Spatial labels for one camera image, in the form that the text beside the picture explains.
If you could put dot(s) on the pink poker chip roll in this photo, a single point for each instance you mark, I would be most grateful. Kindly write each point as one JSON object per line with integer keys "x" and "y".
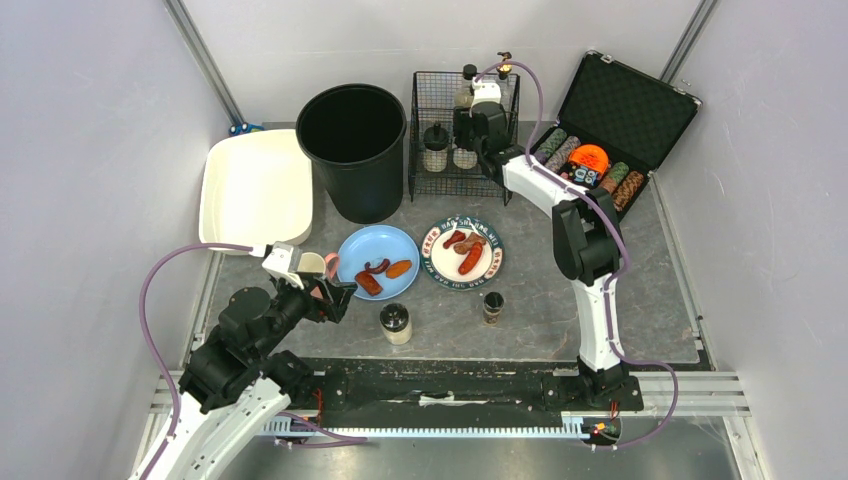
{"x": 559, "y": 158}

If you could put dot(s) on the brown steak piece toy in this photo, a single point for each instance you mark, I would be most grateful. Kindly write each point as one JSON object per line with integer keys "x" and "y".
{"x": 473, "y": 239}

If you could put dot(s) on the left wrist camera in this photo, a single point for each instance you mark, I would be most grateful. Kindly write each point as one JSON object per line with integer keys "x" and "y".
{"x": 282, "y": 262}

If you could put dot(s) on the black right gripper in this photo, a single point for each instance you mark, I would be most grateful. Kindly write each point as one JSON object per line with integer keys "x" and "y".
{"x": 473, "y": 121}

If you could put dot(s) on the red-brown meat roll toy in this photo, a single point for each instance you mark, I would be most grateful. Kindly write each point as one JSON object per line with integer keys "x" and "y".
{"x": 369, "y": 283}

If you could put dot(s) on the orange nugget toy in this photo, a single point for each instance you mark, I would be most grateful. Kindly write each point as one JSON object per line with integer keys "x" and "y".
{"x": 399, "y": 268}

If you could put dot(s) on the red drumstick toy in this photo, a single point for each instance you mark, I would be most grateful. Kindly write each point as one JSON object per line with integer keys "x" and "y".
{"x": 456, "y": 237}

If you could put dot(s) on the green poker chip roll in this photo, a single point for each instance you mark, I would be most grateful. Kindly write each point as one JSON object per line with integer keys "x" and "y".
{"x": 550, "y": 145}

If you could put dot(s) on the white patterned rim plate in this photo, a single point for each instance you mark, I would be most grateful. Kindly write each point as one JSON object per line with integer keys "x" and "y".
{"x": 441, "y": 265}

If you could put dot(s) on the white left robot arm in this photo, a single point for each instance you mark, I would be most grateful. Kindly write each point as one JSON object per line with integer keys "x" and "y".
{"x": 237, "y": 380}

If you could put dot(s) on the black poker chip case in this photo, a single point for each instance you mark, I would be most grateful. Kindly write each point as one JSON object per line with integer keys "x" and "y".
{"x": 636, "y": 118}

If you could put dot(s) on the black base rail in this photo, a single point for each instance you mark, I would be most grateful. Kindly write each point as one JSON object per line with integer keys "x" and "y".
{"x": 459, "y": 394}

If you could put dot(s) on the red sausage toy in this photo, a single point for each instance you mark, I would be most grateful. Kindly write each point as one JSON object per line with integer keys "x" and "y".
{"x": 473, "y": 255}

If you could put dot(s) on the clear bottle gold pump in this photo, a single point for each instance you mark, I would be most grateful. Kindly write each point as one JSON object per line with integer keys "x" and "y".
{"x": 509, "y": 83}

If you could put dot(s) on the black trash bin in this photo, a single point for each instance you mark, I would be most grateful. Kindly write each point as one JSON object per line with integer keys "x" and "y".
{"x": 354, "y": 134}

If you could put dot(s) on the green brown chip roll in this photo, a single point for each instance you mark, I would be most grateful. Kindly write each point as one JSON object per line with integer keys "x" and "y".
{"x": 614, "y": 176}

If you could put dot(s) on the brown poker chip roll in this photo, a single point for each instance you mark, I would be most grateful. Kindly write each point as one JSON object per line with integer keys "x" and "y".
{"x": 627, "y": 189}

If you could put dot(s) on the sauce bottle red label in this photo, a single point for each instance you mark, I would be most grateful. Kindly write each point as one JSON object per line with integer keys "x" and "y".
{"x": 464, "y": 95}

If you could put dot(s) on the white rectangular basin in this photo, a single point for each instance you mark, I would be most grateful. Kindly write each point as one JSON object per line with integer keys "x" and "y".
{"x": 257, "y": 188}

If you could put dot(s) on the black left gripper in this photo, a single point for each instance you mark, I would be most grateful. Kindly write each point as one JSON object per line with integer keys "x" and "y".
{"x": 329, "y": 298}

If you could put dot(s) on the small dark spice jar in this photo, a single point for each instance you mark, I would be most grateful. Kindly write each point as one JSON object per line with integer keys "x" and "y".
{"x": 493, "y": 304}

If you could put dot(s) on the blue dice box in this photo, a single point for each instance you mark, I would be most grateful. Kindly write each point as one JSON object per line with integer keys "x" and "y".
{"x": 585, "y": 176}

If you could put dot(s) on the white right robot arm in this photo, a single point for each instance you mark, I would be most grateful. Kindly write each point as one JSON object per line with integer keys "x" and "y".
{"x": 588, "y": 247}

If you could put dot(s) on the pink handled cream mug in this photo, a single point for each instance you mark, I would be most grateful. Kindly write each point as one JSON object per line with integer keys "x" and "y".
{"x": 314, "y": 263}

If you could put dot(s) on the brown octopus tentacle toy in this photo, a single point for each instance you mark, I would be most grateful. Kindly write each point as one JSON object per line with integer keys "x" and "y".
{"x": 378, "y": 269}

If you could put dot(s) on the blue toy car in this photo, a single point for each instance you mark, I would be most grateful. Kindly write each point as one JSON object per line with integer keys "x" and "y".
{"x": 244, "y": 128}

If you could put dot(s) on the spice jar black lid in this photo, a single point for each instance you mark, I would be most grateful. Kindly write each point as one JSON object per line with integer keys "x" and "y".
{"x": 395, "y": 321}
{"x": 464, "y": 159}
{"x": 435, "y": 154}

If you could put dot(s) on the blue plate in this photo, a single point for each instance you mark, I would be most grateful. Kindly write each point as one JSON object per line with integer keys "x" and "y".
{"x": 373, "y": 244}

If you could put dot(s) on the black wire basket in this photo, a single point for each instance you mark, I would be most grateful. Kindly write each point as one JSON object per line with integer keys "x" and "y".
{"x": 433, "y": 101}

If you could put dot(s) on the orange round toy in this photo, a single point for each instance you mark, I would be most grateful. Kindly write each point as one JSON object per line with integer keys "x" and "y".
{"x": 591, "y": 156}

